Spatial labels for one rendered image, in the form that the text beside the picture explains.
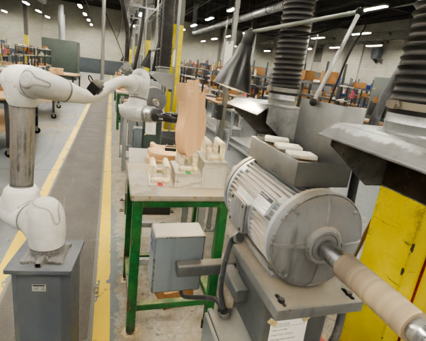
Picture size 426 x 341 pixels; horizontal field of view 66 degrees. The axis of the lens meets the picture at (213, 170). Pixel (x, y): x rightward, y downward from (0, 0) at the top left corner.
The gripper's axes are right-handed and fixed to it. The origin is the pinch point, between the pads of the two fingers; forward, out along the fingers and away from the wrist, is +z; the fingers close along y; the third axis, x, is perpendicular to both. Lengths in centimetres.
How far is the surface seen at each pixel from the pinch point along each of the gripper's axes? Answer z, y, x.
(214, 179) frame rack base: 13.3, -10.8, -37.4
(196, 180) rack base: 4.2, -5.2, -37.8
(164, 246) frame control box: 29, 87, -17
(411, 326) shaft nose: 87, 115, 1
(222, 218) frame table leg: 23, -2, -58
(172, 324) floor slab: -2, 15, -134
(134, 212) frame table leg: -19, 26, -49
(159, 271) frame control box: 28, 89, -26
